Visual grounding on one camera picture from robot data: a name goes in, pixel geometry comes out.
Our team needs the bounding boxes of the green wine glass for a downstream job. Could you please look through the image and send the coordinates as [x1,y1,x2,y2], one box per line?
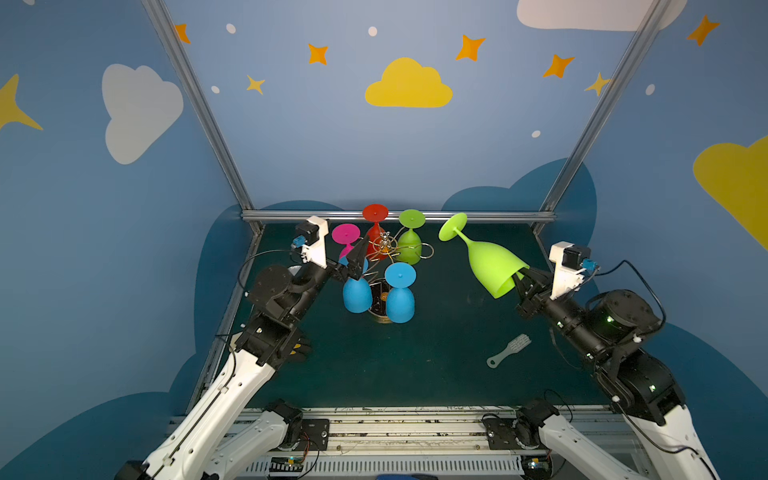
[398,209,426,265]
[438,213,529,299]

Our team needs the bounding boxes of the blue wine glass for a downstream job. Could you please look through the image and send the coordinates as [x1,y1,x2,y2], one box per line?
[343,276,373,314]
[385,262,417,324]

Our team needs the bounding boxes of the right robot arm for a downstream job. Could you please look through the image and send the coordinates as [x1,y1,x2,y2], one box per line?
[513,268,718,479]

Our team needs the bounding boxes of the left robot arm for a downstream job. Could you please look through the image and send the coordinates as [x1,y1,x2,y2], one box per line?
[116,238,368,479]

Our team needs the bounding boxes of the red wine glass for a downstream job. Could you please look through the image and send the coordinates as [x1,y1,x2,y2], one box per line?
[362,204,389,260]

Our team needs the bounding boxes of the pink wine glass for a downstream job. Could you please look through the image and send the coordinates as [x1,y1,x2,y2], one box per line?
[331,223,360,259]

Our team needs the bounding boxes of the yellow black work glove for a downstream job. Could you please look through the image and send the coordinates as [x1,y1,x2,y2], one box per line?
[287,338,313,363]

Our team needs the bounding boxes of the right circuit board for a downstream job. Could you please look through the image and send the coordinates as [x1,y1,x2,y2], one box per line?
[520,456,553,480]

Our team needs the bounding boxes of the circuit board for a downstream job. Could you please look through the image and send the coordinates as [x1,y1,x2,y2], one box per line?
[266,456,311,479]
[520,456,553,480]

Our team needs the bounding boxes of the left circuit board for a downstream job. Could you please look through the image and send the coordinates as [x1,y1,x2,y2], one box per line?
[266,456,311,479]

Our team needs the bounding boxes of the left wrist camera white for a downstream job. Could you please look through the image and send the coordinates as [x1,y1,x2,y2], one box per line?
[291,216,329,269]

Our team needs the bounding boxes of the gold wire wine glass rack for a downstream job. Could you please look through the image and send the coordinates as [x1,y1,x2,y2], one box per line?
[365,227,434,325]

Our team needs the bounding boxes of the right aluminium frame post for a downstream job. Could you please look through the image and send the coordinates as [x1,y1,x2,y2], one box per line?
[531,0,672,238]

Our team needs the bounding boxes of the aluminium frame post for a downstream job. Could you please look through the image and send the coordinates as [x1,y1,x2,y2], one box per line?
[141,0,253,213]
[531,0,672,238]

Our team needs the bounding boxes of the back aluminium frame bar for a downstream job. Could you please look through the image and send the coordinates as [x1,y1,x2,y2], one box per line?
[241,209,557,225]

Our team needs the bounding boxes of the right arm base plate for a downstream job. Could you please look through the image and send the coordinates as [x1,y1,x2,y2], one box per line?
[481,417,541,450]

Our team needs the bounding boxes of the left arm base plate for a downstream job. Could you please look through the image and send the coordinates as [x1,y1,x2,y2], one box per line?
[278,419,330,451]

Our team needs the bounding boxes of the aluminium mounting rail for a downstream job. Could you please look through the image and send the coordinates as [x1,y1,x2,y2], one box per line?
[161,407,661,480]

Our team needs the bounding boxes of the left aluminium frame post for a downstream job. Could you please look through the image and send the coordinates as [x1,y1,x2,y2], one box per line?
[141,0,253,213]

